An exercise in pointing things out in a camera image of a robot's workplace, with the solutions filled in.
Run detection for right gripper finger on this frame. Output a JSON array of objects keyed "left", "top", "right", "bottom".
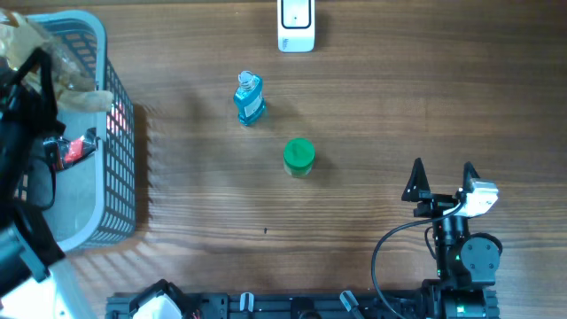
[
  {"left": 401, "top": 158, "right": 431, "bottom": 202},
  {"left": 457, "top": 161, "right": 479, "bottom": 194}
]

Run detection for green lid jar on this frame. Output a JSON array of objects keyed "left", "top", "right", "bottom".
[{"left": 283, "top": 137, "right": 315, "bottom": 177}]

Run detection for blue mouthwash bottle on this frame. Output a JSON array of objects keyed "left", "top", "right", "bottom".
[{"left": 233, "top": 71, "right": 266, "bottom": 127}]

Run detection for red tissue pack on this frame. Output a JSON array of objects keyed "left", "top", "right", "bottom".
[{"left": 106, "top": 102, "right": 130, "bottom": 136}]

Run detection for beige plastic pouch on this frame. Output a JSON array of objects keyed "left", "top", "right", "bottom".
[{"left": 1, "top": 9, "right": 113, "bottom": 113}]

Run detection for black red packaged item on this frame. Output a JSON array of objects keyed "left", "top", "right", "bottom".
[{"left": 43, "top": 128, "right": 99, "bottom": 172}]

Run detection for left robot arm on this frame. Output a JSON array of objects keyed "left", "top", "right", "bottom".
[{"left": 1, "top": 48, "right": 96, "bottom": 318}]

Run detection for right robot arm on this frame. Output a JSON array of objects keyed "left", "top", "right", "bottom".
[{"left": 401, "top": 158, "right": 503, "bottom": 319}]

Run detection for white barcode scanner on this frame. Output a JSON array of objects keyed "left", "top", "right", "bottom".
[{"left": 276, "top": 0, "right": 315, "bottom": 53}]

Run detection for grey plastic shopping basket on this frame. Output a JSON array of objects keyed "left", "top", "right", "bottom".
[{"left": 17, "top": 10, "right": 136, "bottom": 252}]

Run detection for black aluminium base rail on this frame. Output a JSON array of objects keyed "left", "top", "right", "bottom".
[{"left": 105, "top": 291, "right": 501, "bottom": 319}]

